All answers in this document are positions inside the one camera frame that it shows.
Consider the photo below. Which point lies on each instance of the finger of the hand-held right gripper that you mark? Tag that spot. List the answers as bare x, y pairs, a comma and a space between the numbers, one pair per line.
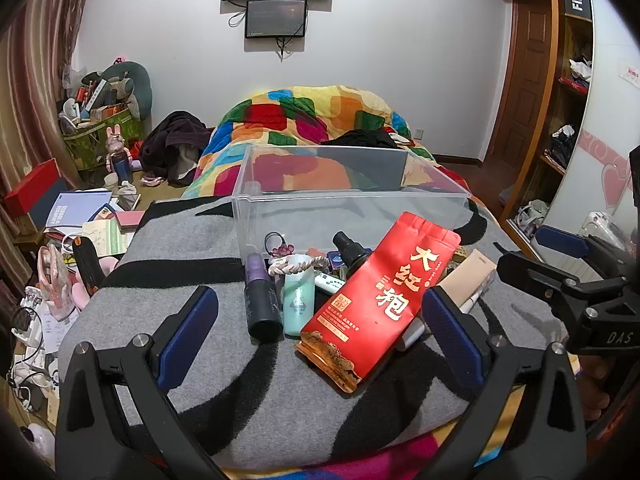
562, 242
535, 270

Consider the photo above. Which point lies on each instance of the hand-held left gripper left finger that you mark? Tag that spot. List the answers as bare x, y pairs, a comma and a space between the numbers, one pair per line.
192, 327

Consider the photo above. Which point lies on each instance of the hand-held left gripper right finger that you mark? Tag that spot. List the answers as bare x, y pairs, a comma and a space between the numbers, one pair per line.
450, 337

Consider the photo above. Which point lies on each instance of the long white tube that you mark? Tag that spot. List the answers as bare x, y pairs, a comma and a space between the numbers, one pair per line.
470, 305

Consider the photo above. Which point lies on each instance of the purple spray bottle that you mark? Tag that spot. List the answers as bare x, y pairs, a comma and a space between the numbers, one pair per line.
262, 305

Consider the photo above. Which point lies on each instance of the red tea packet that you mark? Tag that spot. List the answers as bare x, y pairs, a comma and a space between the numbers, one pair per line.
370, 310

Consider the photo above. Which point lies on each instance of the teal plastic bottle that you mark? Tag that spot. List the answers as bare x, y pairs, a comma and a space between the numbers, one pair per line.
298, 305

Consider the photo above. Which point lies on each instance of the green dropper bottle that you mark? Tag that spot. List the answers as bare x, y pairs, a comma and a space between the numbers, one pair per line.
350, 252

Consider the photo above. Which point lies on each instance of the clear plastic storage bin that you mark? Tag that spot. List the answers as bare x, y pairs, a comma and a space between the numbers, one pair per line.
360, 200

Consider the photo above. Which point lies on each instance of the person's right hand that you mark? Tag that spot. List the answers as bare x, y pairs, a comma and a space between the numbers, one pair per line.
590, 387

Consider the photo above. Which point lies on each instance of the grey black patterned blanket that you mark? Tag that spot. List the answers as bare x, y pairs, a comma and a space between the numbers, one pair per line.
280, 400

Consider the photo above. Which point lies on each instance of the black zip case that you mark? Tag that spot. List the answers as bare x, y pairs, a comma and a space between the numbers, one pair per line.
89, 265

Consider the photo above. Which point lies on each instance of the green paper booklet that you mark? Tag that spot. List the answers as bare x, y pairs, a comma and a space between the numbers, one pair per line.
107, 237

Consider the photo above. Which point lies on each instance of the pink notebook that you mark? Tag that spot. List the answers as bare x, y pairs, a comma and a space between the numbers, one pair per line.
130, 220

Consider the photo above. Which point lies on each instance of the small blue box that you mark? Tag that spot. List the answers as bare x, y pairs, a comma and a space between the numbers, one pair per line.
336, 259

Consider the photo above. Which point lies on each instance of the pink bag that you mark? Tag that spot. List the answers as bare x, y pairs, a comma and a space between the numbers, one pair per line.
55, 280

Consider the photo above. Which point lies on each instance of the brown wooden door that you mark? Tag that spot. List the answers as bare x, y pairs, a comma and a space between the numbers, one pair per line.
520, 85

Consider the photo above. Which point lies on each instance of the blue white notebook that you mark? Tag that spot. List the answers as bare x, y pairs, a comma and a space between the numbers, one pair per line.
75, 207

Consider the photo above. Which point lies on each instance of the wooden wardrobe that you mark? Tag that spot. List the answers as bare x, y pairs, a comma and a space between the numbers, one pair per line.
550, 60

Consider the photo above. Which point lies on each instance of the dark clothes pile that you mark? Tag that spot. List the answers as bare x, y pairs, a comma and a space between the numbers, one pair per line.
172, 145

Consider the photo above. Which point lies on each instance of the pink bunny figure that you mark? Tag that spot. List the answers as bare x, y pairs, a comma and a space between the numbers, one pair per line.
117, 145

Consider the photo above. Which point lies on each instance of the green storage basket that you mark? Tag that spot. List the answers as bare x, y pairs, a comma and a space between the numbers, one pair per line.
90, 145

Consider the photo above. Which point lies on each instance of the red cardboard box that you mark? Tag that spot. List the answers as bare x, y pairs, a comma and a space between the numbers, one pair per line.
32, 190

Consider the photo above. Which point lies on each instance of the black garment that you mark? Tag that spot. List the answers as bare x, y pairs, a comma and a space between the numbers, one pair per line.
367, 138

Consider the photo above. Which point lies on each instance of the colourful patchwork quilt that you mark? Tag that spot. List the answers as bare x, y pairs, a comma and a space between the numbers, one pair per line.
300, 120

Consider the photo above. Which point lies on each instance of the black box on shelf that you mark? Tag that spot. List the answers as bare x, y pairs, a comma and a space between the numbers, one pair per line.
577, 0

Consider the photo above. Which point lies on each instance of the grey green neck pillow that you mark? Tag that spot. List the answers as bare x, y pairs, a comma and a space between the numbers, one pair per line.
137, 85

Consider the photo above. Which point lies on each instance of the striped brown curtain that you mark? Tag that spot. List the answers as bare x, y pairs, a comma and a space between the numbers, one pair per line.
35, 85

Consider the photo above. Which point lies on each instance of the white wall socket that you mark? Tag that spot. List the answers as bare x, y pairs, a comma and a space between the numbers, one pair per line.
418, 134

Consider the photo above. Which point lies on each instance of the small black wall monitor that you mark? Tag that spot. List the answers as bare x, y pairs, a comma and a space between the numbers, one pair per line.
276, 17

